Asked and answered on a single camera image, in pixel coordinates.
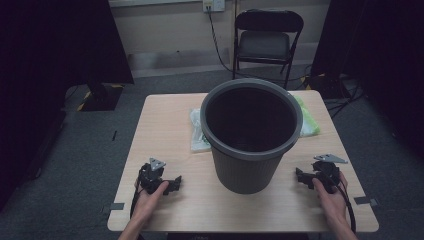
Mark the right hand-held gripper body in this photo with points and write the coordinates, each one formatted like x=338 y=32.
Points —
x=328 y=175

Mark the person's left hand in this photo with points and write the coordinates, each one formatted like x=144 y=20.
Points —
x=145 y=205

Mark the clear butterfly print garbage bag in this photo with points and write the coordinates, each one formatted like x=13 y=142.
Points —
x=197 y=133

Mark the person's right hand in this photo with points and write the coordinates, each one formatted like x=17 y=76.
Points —
x=335 y=205

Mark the dark curtain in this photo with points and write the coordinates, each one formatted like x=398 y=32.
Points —
x=50 y=66
x=383 y=66

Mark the black folding chair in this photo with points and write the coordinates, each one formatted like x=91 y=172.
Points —
x=265 y=43

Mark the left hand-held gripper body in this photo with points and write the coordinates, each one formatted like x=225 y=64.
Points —
x=151 y=178

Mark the white wall socket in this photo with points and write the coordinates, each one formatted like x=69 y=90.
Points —
x=214 y=5

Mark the black ribbed trash bin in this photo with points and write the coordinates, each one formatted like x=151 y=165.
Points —
x=246 y=176

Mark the grey tape strip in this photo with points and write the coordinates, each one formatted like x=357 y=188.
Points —
x=116 y=206
x=363 y=200

